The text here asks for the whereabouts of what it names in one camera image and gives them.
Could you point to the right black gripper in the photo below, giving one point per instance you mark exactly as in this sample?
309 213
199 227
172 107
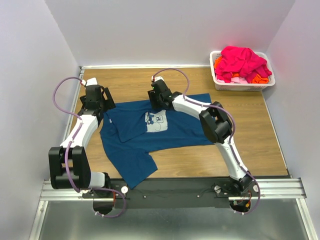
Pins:
153 104

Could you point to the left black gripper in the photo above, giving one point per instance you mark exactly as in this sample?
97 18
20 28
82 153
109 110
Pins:
109 103

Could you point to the blue t-shirt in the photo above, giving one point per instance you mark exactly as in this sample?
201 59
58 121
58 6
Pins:
132 130

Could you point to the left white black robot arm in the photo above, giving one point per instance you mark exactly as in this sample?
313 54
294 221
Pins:
68 163

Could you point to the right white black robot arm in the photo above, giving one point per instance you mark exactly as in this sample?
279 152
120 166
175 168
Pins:
217 127

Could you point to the white plastic laundry basket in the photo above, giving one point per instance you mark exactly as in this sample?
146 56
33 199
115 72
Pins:
240 87

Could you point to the light pink garment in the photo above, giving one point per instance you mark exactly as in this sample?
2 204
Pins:
234 80

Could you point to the pink t-shirt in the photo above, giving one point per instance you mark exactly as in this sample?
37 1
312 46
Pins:
240 60

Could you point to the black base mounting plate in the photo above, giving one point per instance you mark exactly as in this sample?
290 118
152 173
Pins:
185 192

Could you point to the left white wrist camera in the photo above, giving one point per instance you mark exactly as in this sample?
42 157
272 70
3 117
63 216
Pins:
90 82

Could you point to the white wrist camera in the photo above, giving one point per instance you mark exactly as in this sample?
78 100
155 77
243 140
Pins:
156 78
90 82

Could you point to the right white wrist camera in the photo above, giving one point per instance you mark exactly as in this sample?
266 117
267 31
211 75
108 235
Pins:
156 78

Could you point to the aluminium frame rail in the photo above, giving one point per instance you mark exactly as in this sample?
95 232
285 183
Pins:
286 188

